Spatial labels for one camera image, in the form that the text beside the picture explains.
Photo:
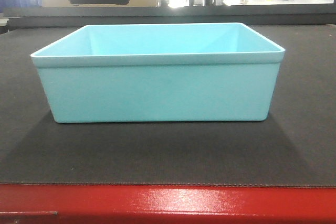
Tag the light blue plastic bin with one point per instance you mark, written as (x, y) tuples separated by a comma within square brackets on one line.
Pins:
[(160, 72)]

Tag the dark grey conveyor belt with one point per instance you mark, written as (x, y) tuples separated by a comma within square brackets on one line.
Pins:
[(294, 146)]

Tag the white background table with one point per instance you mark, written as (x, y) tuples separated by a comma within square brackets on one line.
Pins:
[(275, 2)]

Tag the dark conveyor back rail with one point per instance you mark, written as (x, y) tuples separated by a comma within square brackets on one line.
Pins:
[(283, 14)]

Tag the red conveyor frame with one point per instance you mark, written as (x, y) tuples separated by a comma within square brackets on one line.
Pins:
[(164, 204)]

